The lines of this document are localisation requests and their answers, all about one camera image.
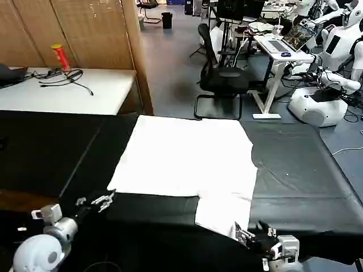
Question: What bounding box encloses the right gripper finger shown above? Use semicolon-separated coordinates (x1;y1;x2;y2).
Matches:
234;220;256;248
257;219;277;239

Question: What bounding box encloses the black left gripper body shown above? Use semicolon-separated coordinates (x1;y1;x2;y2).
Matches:
74;203;100;222

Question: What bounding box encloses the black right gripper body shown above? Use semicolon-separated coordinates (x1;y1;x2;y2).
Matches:
247;233;278;257

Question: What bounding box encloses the white printed shirt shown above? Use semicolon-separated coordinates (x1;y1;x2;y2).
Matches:
107;114;259;240

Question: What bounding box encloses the black table cover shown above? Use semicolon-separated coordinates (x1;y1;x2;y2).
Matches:
0;109;363;269

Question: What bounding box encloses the white side table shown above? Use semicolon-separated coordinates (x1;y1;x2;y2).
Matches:
0;66;138;116

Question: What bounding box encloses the white humanoid robot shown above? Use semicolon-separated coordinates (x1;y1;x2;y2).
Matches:
287;0;363;129

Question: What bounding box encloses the red snack can yellow lid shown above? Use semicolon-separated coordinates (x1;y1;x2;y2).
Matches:
51;44;73;73

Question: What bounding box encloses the dark grey bag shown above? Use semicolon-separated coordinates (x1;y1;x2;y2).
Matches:
0;62;29;89

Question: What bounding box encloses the white standing desk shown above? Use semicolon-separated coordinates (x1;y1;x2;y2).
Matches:
246;33;316;120

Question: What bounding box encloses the black office chair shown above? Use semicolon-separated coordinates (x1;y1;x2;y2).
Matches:
193;23;251;121

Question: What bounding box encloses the wooden partition screen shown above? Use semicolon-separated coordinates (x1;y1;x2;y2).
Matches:
0;0;155;117

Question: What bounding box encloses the black trash bin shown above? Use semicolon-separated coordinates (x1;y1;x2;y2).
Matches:
161;11;174;29

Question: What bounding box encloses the white plastic bag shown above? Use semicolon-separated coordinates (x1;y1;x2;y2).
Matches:
209;25;228;66

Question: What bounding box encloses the black cantilever chair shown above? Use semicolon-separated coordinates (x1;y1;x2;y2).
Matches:
138;0;162;24

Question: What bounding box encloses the open silver laptop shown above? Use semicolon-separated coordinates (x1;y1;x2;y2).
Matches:
260;23;318;53

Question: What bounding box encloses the white cup with straw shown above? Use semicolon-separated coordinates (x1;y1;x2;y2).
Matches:
273;16;284;36

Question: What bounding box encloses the pale cloth pile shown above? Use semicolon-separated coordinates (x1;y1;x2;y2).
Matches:
248;22;275;36

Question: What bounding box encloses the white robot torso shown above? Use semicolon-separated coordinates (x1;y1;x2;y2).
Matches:
292;0;343;27

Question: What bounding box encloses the white floor cable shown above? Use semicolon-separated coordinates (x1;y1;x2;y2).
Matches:
331;145;363;156

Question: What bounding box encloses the black cable bundle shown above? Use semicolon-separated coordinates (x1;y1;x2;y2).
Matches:
28;67;95;97

